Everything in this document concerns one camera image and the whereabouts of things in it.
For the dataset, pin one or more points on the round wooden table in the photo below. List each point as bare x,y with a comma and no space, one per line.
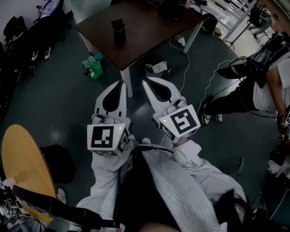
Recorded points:
25,163

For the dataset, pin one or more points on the black trash bin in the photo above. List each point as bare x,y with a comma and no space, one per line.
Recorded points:
209,21

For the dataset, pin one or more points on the person's left forearm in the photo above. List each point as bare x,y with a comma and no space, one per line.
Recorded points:
102,181

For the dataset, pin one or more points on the dark brown table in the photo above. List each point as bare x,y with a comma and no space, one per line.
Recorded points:
147,36

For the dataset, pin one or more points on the person's right hand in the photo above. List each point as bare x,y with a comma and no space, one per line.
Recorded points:
172,110

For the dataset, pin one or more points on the person's left hand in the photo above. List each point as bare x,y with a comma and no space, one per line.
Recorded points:
109,120

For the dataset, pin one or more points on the person's right forearm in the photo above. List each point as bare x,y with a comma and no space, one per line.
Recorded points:
204,179

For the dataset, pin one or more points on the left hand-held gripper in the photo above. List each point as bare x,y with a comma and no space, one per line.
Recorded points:
102,138

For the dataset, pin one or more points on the small black box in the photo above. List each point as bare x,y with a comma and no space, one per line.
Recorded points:
119,34

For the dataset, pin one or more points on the black chair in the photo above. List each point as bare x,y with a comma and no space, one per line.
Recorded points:
59,163

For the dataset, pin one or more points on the white cloth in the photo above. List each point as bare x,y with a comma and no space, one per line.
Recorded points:
277,168

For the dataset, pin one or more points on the white power adapter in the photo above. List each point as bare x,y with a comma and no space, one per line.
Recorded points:
181,40

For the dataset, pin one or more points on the white metal frame table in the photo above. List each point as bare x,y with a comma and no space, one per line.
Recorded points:
240,17

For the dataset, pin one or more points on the person's black top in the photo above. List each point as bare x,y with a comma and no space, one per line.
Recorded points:
140,194

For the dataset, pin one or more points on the black tripod stand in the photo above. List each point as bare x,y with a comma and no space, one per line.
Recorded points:
236,37

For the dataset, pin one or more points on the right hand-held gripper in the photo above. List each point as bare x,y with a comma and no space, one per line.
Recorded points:
183,122

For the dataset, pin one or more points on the black and white bag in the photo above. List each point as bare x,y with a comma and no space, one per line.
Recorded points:
157,66

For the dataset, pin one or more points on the white and black sneaker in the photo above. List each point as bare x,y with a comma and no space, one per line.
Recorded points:
47,54
34,55

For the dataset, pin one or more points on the green plastic bag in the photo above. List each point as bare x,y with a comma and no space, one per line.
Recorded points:
95,66

